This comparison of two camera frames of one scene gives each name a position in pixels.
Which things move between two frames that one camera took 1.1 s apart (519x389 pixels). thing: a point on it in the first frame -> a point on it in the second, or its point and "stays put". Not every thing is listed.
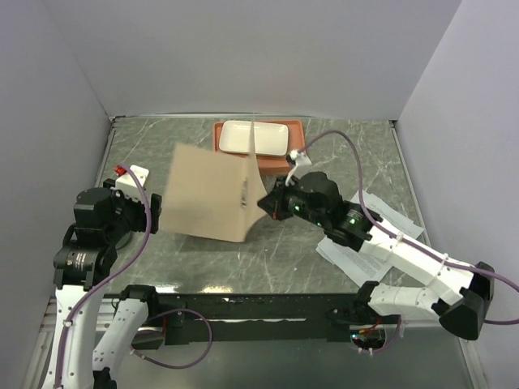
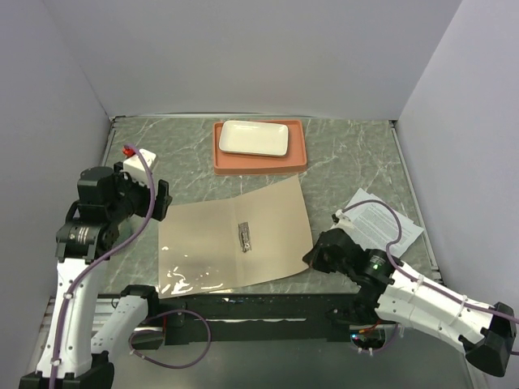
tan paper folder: (213, 195) -> (218, 245)
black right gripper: (273, 203) -> (313, 258)
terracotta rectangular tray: (271, 164) stays put
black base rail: (252, 318) stays put
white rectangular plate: (271, 138) stays put
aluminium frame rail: (473, 369) stays put
